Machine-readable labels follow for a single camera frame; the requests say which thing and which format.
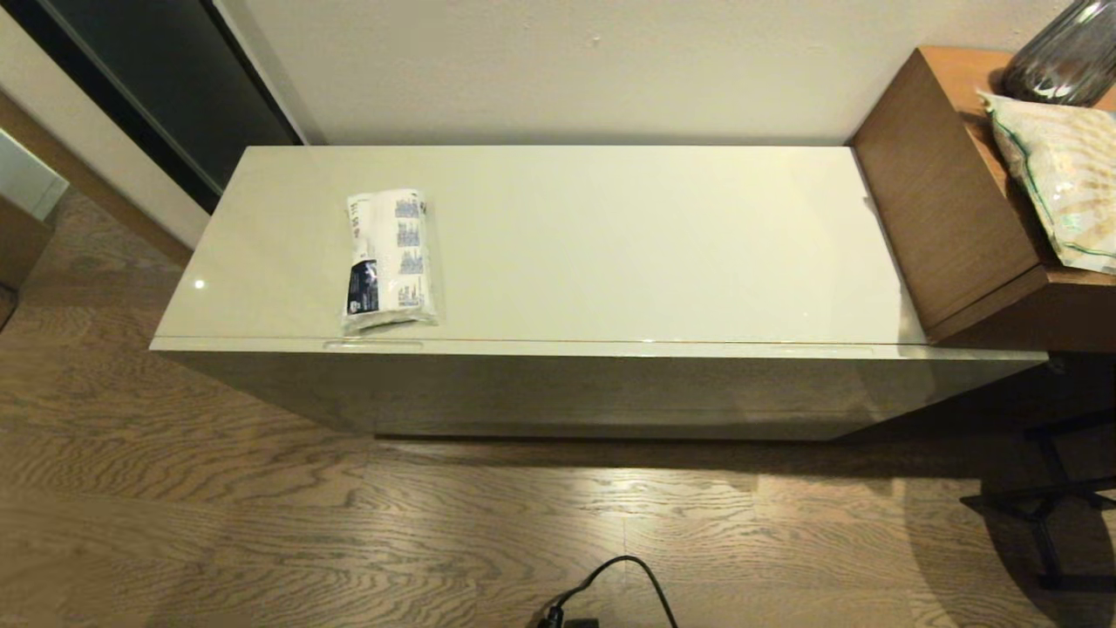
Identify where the beige cabinet drawer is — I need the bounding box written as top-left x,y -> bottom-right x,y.
148,338 -> 1049,441

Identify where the blue floral tissue pack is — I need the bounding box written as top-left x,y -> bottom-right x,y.
338,188 -> 441,337

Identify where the glossy beige low cabinet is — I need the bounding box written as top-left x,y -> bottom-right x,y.
148,144 -> 1049,441

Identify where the brown wooden side table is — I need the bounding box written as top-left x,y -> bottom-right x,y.
846,45 -> 1116,352

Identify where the dark glass door panel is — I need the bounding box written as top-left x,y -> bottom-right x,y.
0,0 -> 306,215

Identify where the green trimmed snack bag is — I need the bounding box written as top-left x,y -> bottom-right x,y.
976,87 -> 1116,276

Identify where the brown wooden furniture piece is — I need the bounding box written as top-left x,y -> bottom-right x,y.
0,196 -> 55,331

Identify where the pale grey box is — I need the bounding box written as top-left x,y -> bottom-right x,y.
0,129 -> 71,221

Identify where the dark glass vase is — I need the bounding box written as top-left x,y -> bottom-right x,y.
1001,0 -> 1116,108

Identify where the black base power cable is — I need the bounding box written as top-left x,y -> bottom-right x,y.
530,555 -> 681,628

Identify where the black metal leg frame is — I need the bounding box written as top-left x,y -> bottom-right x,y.
959,410 -> 1116,592

